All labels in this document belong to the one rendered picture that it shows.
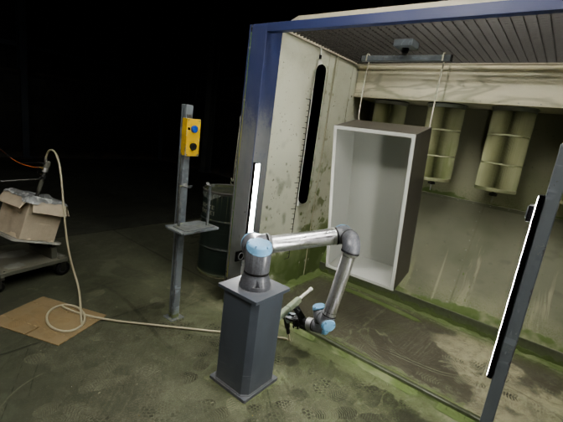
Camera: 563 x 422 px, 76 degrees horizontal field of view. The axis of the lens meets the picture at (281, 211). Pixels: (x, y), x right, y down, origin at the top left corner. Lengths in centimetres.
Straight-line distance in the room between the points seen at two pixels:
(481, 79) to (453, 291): 187
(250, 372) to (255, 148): 159
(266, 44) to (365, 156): 115
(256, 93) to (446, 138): 184
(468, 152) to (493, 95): 68
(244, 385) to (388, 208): 174
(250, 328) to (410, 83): 272
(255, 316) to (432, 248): 228
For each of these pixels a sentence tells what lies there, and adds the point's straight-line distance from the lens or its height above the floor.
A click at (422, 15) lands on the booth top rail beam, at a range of 235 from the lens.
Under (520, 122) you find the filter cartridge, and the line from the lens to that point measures 364.
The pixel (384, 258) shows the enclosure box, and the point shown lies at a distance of 330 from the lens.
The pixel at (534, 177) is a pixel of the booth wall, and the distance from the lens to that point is 399.
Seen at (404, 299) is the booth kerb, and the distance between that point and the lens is 380.
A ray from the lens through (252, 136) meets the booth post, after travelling 288.
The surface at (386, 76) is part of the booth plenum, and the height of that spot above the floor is 218.
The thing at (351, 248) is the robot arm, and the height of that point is 90.
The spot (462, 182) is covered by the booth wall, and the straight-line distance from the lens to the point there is 407.
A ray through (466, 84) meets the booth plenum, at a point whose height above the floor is 213.
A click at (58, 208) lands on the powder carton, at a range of 370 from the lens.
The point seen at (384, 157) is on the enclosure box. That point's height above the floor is 144.
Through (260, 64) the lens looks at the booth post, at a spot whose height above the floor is 200.
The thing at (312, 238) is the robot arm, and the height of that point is 91.
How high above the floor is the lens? 156
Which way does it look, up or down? 13 degrees down
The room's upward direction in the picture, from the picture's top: 7 degrees clockwise
